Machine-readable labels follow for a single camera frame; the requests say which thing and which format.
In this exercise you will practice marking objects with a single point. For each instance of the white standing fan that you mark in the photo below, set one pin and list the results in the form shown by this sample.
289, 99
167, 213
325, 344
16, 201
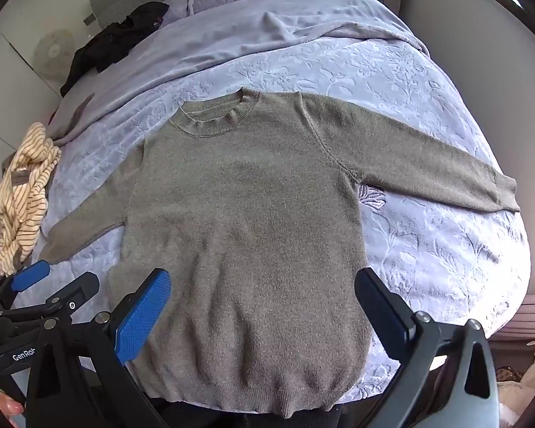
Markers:
51, 53

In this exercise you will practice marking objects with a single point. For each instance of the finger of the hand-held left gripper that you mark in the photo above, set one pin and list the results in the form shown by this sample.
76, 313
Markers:
71, 294
31, 274

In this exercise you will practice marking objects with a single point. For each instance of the cream striped cloth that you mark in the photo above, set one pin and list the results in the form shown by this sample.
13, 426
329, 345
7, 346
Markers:
22, 205

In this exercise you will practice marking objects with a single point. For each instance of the pink ribbed bedding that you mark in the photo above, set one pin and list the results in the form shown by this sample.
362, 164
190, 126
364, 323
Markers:
528, 316

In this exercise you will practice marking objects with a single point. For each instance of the black clothing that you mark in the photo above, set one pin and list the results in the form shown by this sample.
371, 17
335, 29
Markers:
111, 40

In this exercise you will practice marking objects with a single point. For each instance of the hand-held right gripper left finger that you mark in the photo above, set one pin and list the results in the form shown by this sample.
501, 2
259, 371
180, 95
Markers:
145, 316

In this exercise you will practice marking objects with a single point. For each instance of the lavender embossed blanket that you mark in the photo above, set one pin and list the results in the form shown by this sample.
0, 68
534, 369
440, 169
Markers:
383, 76

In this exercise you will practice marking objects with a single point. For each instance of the grey knitted sweater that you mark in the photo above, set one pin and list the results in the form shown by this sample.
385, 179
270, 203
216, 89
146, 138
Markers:
249, 232

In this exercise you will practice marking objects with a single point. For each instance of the person's left hand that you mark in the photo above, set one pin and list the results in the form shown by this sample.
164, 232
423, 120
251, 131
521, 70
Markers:
6, 405

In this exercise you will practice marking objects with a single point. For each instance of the smooth lilac bed sheet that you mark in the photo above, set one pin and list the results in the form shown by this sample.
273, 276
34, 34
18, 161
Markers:
249, 22

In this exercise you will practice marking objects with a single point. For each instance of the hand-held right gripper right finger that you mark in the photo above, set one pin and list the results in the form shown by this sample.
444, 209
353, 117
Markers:
383, 312

